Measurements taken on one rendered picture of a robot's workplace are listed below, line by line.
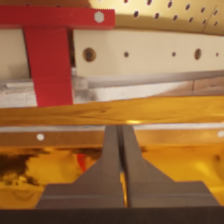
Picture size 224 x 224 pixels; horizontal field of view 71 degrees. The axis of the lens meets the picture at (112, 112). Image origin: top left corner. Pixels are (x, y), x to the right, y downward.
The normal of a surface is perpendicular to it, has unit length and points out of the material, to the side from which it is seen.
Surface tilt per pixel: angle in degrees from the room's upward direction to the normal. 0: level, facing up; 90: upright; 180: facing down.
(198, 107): 90
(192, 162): 136
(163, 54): 90
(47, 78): 90
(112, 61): 90
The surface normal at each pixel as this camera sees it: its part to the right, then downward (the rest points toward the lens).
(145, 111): 0.00, 0.30
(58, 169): -0.13, -0.53
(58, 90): 0.21, 0.29
